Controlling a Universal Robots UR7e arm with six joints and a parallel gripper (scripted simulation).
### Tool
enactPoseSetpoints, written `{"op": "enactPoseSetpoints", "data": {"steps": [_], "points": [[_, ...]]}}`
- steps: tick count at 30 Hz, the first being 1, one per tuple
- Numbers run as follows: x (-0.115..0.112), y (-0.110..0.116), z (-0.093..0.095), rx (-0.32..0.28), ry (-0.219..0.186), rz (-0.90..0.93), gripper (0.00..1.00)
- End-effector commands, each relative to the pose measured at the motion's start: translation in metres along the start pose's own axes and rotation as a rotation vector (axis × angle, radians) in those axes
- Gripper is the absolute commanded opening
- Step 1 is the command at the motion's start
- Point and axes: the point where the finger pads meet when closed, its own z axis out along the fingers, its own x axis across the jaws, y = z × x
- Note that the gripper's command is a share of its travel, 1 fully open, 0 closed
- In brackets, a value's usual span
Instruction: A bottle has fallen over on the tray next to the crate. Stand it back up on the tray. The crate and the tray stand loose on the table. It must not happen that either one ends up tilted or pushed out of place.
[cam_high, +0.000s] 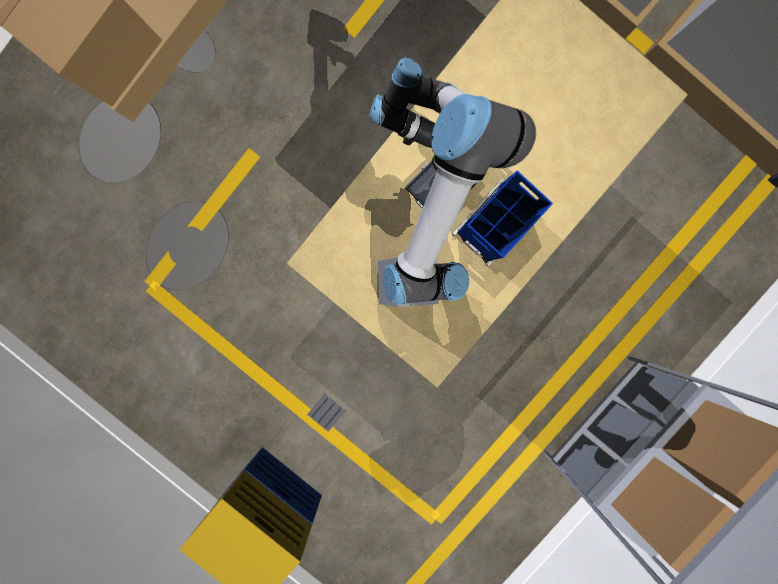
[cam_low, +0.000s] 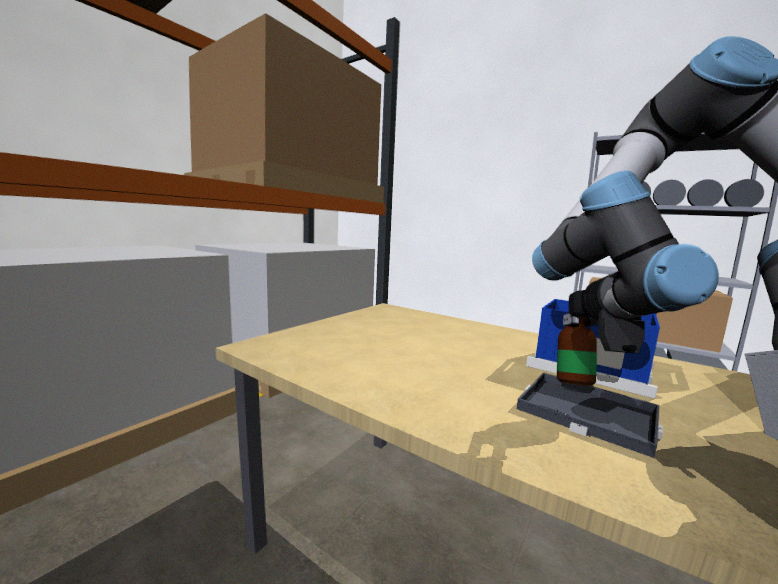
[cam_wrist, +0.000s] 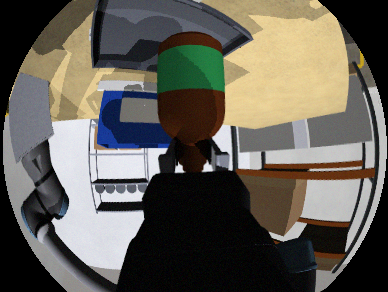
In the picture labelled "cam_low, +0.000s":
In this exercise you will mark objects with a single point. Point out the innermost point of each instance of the blue plastic crate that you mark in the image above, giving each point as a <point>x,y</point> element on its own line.
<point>632,366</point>

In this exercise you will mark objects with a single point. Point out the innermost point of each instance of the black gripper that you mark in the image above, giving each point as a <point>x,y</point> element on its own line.
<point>619,331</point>

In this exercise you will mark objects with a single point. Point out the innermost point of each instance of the brown bottle with green label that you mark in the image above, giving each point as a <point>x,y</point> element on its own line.
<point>577,354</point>

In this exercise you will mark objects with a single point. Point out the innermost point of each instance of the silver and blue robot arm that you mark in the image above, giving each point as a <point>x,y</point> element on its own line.
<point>732,80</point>

